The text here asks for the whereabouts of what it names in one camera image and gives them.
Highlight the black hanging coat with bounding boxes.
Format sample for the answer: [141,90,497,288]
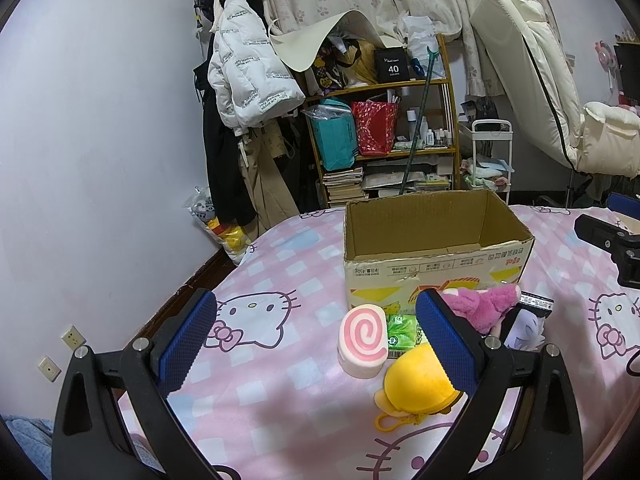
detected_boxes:
[192,0,271,229]

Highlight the pink swirl roll cushion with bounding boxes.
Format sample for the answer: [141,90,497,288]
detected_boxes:
[337,304,388,379]

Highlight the cream folded mattress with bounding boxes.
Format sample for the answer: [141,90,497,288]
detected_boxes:
[471,0,639,178]

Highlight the pink plush toy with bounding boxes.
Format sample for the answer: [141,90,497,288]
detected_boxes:
[439,284,522,335]

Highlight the open cardboard box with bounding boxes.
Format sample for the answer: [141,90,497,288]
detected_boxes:
[344,190,535,314]

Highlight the beige trench coat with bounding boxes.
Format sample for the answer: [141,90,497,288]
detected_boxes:
[239,120,299,240]

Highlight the black box marked 40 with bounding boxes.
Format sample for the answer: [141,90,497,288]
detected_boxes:
[374,47,410,84]

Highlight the cream mat on shelf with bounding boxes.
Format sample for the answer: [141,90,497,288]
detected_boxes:
[269,10,402,73]

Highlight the yellow plush toy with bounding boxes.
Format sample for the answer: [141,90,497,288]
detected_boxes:
[373,341,463,432]

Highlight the green tissue pack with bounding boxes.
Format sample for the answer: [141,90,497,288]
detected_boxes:
[386,314,425,359]

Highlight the white puffer jacket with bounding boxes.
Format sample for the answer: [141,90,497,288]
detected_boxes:
[207,0,305,136]

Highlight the white rolling cart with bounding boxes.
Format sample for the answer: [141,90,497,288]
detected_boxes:
[459,119,514,204]

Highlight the plastic bag on floor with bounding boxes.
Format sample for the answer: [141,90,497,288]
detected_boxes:
[183,188,250,266]

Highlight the wall outlet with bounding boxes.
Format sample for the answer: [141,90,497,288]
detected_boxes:
[61,325,86,351]
[37,356,61,382]

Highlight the purple dressed plush doll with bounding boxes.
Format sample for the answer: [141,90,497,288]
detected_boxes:
[490,308,546,352]

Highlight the red patterned gift bag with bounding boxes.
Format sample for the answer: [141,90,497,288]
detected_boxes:
[352,101,398,156]

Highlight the stack of books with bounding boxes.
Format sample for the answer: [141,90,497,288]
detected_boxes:
[322,167,366,207]

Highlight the wall outlet upper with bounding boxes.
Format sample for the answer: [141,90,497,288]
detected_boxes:
[61,325,86,351]

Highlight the wooden bookshelf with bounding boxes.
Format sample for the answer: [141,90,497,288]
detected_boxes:
[303,35,460,207]

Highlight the teal shopping bag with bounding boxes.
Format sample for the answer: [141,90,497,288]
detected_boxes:
[303,99,358,171]

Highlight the wall outlet lower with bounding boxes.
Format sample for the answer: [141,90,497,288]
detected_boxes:
[37,356,61,382]

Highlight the green pole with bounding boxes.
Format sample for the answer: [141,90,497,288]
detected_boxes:
[399,47,439,196]

